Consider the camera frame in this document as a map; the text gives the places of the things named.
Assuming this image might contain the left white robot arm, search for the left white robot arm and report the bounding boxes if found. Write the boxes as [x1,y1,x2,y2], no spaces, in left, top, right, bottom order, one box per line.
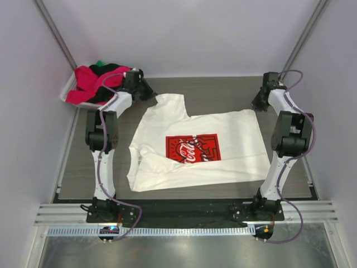
[85,68,156,223]

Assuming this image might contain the white coca-cola t-shirt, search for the white coca-cola t-shirt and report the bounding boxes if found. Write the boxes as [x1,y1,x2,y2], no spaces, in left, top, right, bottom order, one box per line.
[127,94,270,192]

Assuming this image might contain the white plastic laundry basket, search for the white plastic laundry basket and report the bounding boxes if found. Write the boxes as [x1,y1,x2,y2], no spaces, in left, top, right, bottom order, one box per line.
[60,72,102,109]

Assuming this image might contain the black t-shirt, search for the black t-shirt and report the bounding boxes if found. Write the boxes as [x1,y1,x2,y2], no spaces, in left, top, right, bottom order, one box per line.
[86,63,131,104]

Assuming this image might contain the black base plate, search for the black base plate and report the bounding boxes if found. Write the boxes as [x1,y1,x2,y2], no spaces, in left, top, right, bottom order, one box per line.
[80,199,284,228]

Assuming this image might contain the green t-shirt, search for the green t-shirt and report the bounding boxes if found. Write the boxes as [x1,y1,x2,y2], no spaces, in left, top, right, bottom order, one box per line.
[95,60,105,67]

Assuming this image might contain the aluminium frame rail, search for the aluminium frame rail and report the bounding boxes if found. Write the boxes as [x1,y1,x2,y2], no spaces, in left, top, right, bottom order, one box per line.
[35,199,338,228]

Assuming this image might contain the pink t-shirt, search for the pink t-shirt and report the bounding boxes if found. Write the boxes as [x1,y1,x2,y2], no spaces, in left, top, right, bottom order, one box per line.
[72,66,115,102]

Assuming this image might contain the white slotted cable duct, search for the white slotted cable duct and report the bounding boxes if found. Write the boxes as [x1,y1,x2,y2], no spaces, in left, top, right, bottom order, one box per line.
[47,225,255,237]

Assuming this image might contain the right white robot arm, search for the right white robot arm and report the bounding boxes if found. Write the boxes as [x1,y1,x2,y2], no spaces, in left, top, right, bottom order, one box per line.
[250,72,316,221]

